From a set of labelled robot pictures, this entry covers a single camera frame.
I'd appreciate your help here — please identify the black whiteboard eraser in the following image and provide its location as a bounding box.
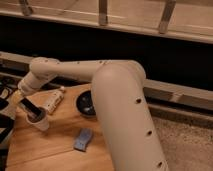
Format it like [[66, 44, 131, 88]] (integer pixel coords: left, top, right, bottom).
[[21, 98, 41, 120]]

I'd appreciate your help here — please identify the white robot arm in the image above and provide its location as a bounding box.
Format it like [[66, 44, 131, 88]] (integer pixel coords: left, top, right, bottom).
[[12, 57, 170, 171]]

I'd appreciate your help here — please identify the white patterned bottle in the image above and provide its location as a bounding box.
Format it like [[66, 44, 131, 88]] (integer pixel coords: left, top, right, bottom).
[[43, 86, 65, 115]]

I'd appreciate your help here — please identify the black bowl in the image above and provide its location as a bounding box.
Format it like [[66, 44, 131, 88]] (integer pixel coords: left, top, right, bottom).
[[76, 90, 96, 117]]

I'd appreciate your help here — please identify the wooden board table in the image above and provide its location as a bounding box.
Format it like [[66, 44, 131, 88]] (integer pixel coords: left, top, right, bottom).
[[6, 84, 114, 171]]

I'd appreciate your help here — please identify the blue sponge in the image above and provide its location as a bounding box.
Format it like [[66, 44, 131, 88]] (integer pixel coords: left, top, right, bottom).
[[73, 128, 93, 152]]

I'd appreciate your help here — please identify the dark cables and clutter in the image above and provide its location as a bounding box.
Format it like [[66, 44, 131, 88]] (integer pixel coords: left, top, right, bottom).
[[0, 76, 21, 151]]

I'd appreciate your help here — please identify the grey metal rail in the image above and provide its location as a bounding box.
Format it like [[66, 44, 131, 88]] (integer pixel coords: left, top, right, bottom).
[[0, 52, 32, 72]]

